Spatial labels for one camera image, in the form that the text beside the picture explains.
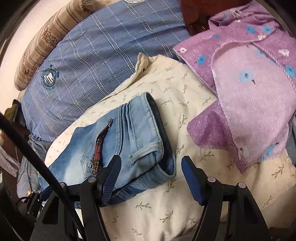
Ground blue denim jeans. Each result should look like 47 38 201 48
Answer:
49 92 176 205

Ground cream leaf-print bed sheet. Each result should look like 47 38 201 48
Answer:
44 52 296 241

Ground blue plaid pillow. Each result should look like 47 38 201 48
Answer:
22 1 189 142

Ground purple floral garment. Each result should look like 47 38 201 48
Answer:
174 1 295 172

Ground brown striped bolster pillow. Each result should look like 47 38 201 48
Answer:
14 0 111 91

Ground dark red cloth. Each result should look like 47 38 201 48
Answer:
178 0 250 36

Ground black cable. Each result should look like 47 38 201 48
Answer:
0 112 87 241

